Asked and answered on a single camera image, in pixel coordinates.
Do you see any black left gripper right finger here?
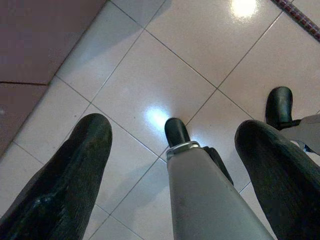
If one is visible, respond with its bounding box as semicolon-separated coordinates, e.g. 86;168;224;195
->
234;119;320;240

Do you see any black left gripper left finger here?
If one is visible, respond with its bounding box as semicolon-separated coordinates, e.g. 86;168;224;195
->
0;113;113;240

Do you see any silver robot right leg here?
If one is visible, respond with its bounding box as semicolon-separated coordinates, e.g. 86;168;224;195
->
284;114;320;154

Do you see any silver robot leg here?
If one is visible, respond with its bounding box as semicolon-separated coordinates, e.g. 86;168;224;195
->
165;141;275;240
284;114;320;154

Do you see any silver robot left leg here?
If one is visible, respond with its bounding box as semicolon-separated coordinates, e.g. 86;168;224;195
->
165;141;275;240

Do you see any black robot left foot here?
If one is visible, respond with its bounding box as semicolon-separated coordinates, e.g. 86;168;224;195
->
164;117;235;186

